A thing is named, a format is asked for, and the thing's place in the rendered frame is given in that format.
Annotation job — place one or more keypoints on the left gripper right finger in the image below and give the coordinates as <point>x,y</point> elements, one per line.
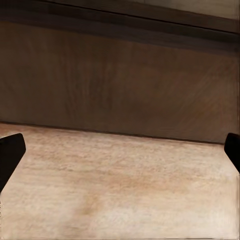
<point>232,149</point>

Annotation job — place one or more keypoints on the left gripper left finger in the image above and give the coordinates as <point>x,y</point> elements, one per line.
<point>12,149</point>

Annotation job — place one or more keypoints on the cabinet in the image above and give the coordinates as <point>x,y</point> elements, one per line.
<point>168,68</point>

